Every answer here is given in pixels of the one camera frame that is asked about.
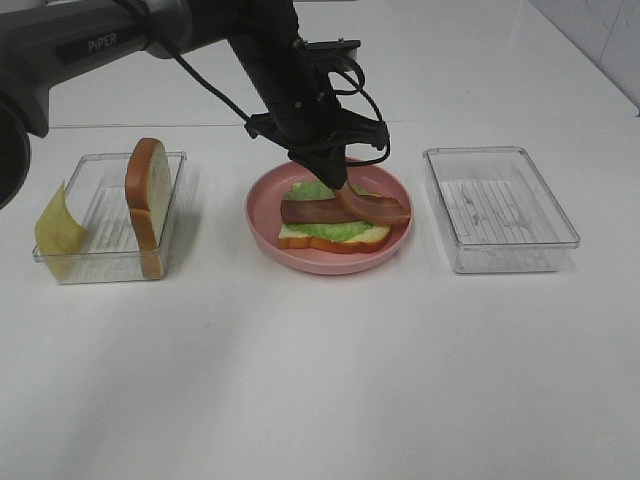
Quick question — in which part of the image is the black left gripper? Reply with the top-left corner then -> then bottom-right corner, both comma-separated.
228,1 -> 389,190

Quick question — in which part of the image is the curved bacon strip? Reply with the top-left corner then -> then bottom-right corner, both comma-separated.
334,182 -> 411,226

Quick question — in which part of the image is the green lettuce leaf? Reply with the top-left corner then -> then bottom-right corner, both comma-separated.
279,180 -> 388,243

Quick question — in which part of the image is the bread slice from tray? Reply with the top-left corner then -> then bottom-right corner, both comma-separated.
278,225 -> 391,254

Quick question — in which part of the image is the yellow cheese slice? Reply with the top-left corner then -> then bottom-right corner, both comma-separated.
34,182 -> 88,281

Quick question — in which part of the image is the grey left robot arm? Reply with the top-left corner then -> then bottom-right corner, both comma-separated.
1,1 -> 390,203

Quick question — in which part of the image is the pink round plate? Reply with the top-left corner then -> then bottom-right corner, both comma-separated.
245,162 -> 414,275

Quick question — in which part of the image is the bread slice in left tray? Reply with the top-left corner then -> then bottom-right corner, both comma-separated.
125,137 -> 172,280

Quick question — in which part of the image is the right clear plastic tray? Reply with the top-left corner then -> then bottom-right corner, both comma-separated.
423,146 -> 581,274

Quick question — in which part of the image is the clear plastic tray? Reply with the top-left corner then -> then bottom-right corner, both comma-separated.
423,146 -> 581,274
32,151 -> 187,284

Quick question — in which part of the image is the left clear plastic tray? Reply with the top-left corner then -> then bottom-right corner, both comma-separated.
32,151 -> 187,284

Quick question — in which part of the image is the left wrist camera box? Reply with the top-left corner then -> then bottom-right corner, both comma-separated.
292,38 -> 362,62

